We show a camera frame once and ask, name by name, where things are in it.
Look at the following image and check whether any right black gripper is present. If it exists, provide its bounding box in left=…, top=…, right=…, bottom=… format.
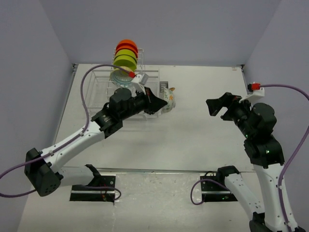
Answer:
left=206, top=91, right=255, bottom=137

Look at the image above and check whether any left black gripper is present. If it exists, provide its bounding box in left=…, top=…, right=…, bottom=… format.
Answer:
left=120, top=86, right=167, bottom=120

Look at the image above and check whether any white floral ceramic bowl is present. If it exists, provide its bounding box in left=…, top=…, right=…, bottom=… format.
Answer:
left=161, top=88, right=176, bottom=114

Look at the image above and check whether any yellow sun pattern bowl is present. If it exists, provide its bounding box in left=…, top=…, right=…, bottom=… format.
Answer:
left=110, top=66, right=132, bottom=87

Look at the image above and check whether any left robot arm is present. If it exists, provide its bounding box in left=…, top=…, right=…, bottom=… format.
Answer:
left=25, top=87, right=167, bottom=197

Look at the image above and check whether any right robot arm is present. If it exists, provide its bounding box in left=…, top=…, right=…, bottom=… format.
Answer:
left=206, top=92, right=304, bottom=232

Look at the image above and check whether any grey cutlery holder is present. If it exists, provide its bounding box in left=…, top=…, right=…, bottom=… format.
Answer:
left=159, top=81, right=169, bottom=93

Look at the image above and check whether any front lime green bowl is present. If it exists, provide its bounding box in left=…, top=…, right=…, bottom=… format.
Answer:
left=113, top=55, right=137, bottom=72

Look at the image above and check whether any lime green bowl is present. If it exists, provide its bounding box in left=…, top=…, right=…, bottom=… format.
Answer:
left=113, top=55, right=137, bottom=72
left=114, top=49, right=138, bottom=59

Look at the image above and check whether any rear lime green bowl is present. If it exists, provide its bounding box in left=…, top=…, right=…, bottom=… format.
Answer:
left=114, top=49, right=138, bottom=59

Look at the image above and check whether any front orange bowl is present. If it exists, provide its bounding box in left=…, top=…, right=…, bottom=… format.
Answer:
left=116, top=45, right=138, bottom=56

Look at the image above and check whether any orange bowl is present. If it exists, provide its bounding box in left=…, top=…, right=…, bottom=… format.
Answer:
left=116, top=39, right=138, bottom=50
left=116, top=45, right=138, bottom=56

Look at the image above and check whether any rear orange bowl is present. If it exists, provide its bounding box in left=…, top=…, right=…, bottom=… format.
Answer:
left=116, top=39, right=138, bottom=50

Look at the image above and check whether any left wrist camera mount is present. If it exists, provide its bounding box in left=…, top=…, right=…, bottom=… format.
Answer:
left=128, top=72, right=149, bottom=94

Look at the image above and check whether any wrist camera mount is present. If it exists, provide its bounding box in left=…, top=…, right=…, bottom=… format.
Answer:
left=239, top=82, right=265, bottom=103
left=128, top=72, right=149, bottom=94

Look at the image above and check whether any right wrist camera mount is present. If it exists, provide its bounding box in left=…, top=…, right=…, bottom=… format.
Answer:
left=239, top=82, right=265, bottom=103

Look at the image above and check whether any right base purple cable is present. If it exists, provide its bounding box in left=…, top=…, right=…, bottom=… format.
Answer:
left=190, top=179, right=227, bottom=206

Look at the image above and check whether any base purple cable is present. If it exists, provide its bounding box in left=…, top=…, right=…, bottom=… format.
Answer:
left=84, top=185, right=122, bottom=201
left=190, top=179, right=227, bottom=206

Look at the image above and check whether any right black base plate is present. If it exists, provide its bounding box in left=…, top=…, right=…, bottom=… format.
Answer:
left=200, top=181, right=237, bottom=203

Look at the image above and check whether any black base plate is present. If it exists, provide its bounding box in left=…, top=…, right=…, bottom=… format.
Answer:
left=70, top=174, right=119, bottom=203
left=200, top=181, right=237, bottom=203

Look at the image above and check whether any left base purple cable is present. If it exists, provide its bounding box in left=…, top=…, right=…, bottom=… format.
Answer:
left=84, top=185, right=122, bottom=201

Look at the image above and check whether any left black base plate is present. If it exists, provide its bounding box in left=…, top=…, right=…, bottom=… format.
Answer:
left=70, top=174, right=119, bottom=203

